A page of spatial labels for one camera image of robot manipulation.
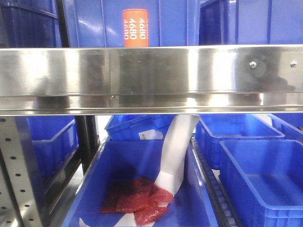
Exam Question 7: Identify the white paper strip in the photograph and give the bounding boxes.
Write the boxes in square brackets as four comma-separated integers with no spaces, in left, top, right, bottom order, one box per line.
[79,114,201,227]

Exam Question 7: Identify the blue bin upper right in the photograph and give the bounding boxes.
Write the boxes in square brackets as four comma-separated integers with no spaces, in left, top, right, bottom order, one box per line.
[199,0,303,45]

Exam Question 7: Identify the dark blue bin upper left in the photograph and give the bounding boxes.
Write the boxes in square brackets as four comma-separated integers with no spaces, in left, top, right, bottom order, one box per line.
[0,0,62,48]

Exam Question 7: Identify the stainless steel shelf beam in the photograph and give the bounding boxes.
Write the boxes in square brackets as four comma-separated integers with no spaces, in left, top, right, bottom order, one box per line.
[0,44,303,116]

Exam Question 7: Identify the roller rail track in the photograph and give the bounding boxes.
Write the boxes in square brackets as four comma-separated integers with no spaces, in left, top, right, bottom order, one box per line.
[190,134,242,227]

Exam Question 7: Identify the blue bin with red bags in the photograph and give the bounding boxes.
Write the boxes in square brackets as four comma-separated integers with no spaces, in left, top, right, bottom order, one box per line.
[62,140,218,227]

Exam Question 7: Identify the blue bin holding capacitor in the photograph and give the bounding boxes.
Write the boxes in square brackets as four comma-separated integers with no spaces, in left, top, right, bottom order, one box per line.
[62,0,200,47]

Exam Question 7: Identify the blue bin lower left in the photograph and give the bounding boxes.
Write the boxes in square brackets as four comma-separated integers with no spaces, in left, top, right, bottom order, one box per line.
[27,116,78,178]

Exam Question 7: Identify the orange cylindrical capacitor 4680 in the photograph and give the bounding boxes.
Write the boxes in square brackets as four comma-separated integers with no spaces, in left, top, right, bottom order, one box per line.
[123,9,149,47]

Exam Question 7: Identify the perforated steel shelf upright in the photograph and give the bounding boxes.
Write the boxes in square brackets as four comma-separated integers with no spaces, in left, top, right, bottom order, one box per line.
[0,116,48,227]

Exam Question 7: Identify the empty blue bin lower right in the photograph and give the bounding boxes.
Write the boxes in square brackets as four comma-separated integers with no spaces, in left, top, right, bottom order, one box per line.
[219,140,303,227]

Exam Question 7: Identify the red bubble wrap bags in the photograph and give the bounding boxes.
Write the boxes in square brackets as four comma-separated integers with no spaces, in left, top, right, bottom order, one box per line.
[100,177,174,226]

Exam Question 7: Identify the blue bin middle right rear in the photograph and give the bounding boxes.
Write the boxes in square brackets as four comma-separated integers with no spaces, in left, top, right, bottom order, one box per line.
[195,113,285,170]

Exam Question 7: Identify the blue bin far right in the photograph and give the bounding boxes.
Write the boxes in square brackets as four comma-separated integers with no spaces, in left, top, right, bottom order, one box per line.
[268,113,303,143]

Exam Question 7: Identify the blue bin rear centre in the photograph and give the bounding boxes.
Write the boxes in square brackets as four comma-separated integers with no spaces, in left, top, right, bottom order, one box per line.
[105,114,175,141]

